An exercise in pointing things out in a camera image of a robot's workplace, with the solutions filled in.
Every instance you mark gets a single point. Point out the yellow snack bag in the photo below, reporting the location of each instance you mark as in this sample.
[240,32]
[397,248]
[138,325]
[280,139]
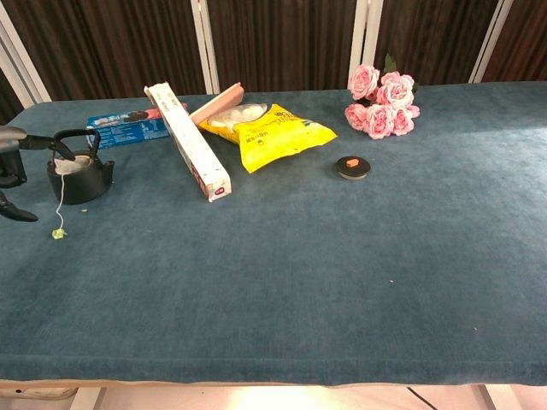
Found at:
[269,136]

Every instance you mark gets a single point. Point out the pink rose bouquet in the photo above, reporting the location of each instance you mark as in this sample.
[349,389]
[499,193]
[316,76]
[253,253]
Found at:
[380,111]

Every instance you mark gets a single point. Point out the black lid with orange knob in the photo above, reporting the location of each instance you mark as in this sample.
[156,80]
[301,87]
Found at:
[352,167]

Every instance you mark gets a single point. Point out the blue cookie package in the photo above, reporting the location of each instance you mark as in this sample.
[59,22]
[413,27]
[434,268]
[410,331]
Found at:
[124,128]

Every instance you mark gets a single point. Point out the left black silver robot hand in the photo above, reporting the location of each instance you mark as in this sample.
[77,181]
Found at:
[13,166]

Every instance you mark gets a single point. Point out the dark folding screen white frame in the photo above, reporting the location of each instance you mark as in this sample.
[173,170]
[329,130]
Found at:
[278,42]

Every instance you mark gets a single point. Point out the long pink box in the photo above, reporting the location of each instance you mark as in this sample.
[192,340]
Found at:
[220,102]

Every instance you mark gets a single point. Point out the blue table cloth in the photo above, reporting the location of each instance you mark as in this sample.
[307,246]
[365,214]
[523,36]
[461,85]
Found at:
[299,256]

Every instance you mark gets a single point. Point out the tea bag with string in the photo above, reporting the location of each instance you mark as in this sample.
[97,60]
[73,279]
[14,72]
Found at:
[68,166]

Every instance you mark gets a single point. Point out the white table leg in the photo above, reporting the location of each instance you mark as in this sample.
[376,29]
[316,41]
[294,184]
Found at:
[85,399]
[498,399]

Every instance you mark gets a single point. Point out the long white wrap box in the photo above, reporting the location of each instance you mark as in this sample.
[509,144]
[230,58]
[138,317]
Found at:
[192,145]

